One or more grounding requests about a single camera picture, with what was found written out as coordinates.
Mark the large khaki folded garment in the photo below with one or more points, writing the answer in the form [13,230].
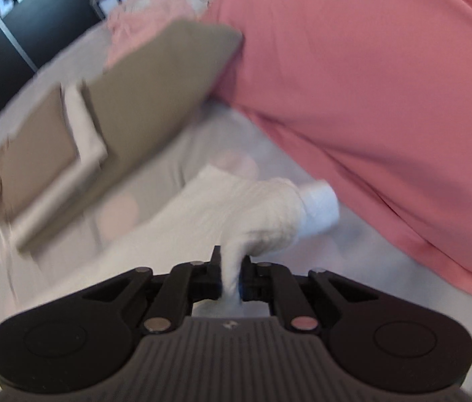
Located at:
[156,92]

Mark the black wardrobe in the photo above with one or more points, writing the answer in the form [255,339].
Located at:
[22,33]

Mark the white folded garment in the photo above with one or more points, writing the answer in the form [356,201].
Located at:
[83,134]

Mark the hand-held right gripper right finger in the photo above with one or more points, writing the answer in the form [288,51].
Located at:
[246,278]

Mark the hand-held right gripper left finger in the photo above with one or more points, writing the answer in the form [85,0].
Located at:
[216,264]

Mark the white textured pants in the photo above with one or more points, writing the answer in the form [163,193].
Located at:
[236,217]

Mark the person's pink shirt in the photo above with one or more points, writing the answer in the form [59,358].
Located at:
[365,104]

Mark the taupe folded garment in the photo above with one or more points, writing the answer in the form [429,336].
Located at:
[35,159]

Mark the pink blanket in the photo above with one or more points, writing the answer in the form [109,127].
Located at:
[152,12]

